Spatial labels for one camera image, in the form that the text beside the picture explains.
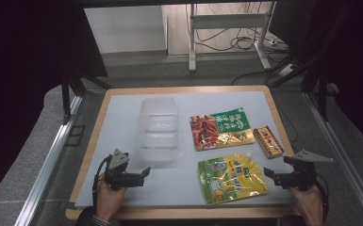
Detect black metal stand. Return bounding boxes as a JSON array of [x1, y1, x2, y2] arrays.
[[269, 51, 341, 122], [59, 69, 113, 126]]

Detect small brown snack bar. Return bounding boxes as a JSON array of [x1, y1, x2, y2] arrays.
[[252, 125, 286, 160]]

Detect black floor cables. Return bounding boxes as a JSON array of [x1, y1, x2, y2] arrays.
[[185, 2, 296, 87]]

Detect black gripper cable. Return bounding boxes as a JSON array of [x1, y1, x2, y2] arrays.
[[315, 174, 330, 222], [91, 154, 111, 206]]

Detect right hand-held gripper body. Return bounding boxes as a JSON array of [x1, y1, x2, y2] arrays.
[[282, 149, 335, 192]]

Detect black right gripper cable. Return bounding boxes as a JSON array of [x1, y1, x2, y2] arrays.
[[315, 174, 330, 222]]

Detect white power strip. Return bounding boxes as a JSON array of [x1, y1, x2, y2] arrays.
[[261, 38, 289, 54]]

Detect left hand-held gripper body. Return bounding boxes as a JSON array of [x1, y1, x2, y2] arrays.
[[104, 148, 140, 191]]

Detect person's right hand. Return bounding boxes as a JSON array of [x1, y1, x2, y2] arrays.
[[289, 185, 325, 226]]

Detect dark curtain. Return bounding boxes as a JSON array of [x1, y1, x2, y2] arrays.
[[268, 0, 363, 154], [0, 0, 108, 206]]

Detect clear plastic container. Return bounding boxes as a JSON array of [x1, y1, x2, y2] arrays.
[[136, 96, 181, 163]]

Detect yellow spout pouch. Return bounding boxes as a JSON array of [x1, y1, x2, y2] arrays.
[[197, 152, 269, 207]]

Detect red and green food packet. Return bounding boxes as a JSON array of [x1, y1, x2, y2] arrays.
[[189, 106, 256, 152]]

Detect aluminium frame rail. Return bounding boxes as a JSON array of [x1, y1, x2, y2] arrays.
[[13, 93, 84, 226], [304, 91, 363, 226]]

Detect person's left hand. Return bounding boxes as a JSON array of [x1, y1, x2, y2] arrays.
[[94, 181, 127, 221]]

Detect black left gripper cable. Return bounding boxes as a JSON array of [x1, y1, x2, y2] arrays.
[[91, 154, 111, 206]]

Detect white desk frame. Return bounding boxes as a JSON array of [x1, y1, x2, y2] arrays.
[[187, 1, 278, 73]]

